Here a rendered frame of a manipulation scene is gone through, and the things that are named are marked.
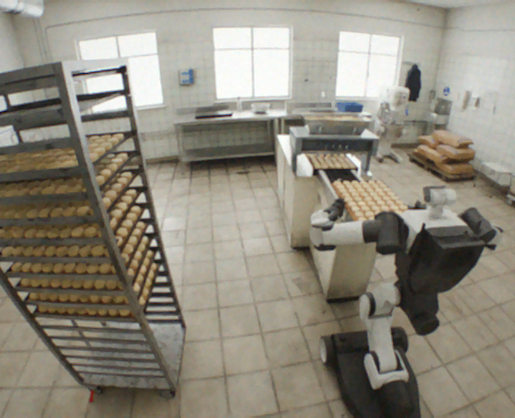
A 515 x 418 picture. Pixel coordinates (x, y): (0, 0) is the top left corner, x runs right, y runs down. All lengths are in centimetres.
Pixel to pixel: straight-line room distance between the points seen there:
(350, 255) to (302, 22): 428
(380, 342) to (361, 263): 63
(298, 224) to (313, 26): 382
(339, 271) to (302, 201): 74
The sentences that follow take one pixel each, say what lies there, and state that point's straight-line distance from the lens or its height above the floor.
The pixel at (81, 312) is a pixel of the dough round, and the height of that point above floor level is 79.
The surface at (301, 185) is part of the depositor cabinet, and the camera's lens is 240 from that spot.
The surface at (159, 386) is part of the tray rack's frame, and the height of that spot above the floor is 15.
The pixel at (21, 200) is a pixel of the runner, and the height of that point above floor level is 141.
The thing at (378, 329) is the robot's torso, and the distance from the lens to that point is 176.
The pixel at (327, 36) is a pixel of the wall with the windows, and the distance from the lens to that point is 556.
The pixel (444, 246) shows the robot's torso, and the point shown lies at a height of 124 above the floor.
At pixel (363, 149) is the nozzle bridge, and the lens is 253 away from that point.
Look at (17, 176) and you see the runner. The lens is 110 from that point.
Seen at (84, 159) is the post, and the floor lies 154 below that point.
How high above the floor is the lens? 178
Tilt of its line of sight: 30 degrees down
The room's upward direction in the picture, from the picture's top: 1 degrees counter-clockwise
